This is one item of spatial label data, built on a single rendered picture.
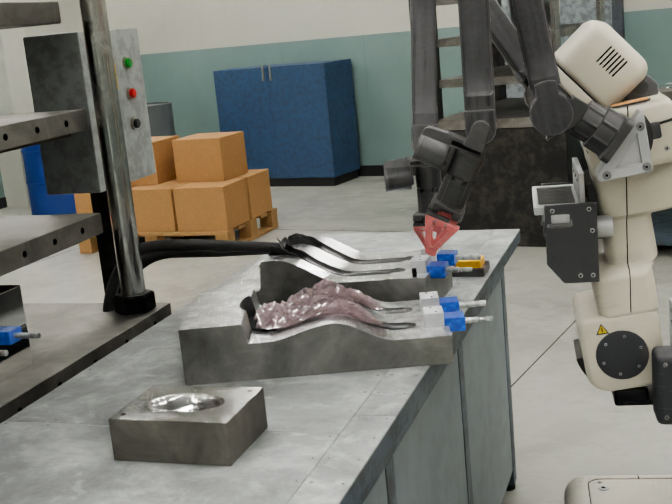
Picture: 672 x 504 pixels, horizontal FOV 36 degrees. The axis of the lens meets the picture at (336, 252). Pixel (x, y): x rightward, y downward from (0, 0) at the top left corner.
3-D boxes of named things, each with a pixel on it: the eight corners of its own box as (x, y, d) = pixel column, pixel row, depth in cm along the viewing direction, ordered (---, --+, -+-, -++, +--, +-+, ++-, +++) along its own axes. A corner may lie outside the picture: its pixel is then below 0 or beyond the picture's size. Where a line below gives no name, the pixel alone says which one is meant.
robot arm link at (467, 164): (486, 155, 189) (487, 151, 195) (451, 141, 190) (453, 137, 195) (472, 189, 191) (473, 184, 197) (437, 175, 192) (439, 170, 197)
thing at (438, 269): (475, 278, 223) (473, 254, 222) (470, 284, 218) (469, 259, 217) (416, 279, 227) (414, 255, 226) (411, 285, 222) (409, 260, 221)
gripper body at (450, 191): (428, 210, 191) (443, 173, 189) (431, 200, 201) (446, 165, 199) (460, 223, 191) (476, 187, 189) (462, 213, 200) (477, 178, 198)
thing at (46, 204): (110, 204, 944) (97, 108, 925) (65, 217, 894) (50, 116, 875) (63, 204, 973) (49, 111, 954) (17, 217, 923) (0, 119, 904)
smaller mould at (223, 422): (268, 427, 167) (263, 386, 166) (231, 466, 154) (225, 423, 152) (159, 423, 174) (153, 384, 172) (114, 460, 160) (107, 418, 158)
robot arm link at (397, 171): (433, 131, 225) (430, 135, 233) (381, 136, 225) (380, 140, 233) (439, 185, 225) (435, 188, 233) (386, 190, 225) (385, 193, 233)
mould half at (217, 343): (441, 323, 215) (437, 272, 212) (453, 363, 189) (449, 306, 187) (204, 343, 216) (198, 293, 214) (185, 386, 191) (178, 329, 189)
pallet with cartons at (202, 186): (279, 226, 761) (268, 126, 745) (229, 252, 687) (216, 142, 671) (140, 229, 805) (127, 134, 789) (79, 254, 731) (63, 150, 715)
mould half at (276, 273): (453, 286, 242) (449, 230, 240) (428, 318, 218) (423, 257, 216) (258, 288, 258) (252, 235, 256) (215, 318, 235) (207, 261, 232)
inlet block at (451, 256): (483, 266, 233) (481, 242, 232) (479, 271, 228) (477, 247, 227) (426, 266, 237) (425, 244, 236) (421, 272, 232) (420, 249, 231)
